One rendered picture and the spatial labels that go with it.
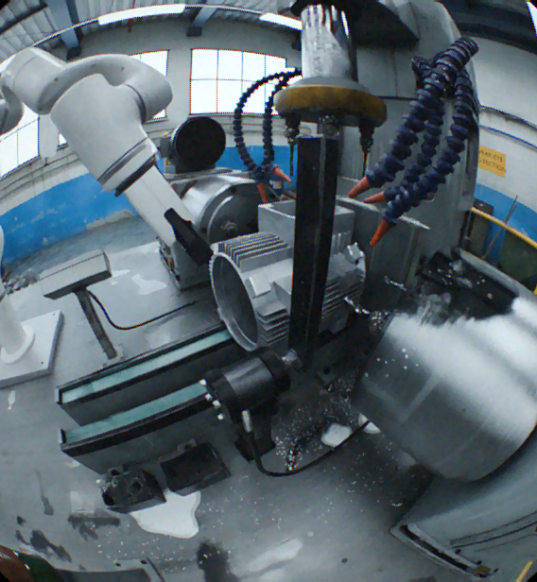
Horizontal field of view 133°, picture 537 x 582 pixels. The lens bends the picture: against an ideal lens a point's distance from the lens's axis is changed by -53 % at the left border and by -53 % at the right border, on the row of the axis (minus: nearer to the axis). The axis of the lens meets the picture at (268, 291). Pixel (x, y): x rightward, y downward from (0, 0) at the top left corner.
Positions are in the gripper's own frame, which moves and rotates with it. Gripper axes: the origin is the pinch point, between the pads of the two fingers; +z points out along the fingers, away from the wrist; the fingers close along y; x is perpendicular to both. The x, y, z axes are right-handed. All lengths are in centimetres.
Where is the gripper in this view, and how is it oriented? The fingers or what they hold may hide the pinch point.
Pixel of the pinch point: (198, 250)
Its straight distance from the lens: 37.8
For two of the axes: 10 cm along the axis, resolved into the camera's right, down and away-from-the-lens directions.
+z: 4.1, 5.6, 7.2
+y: 5.7, 4.5, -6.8
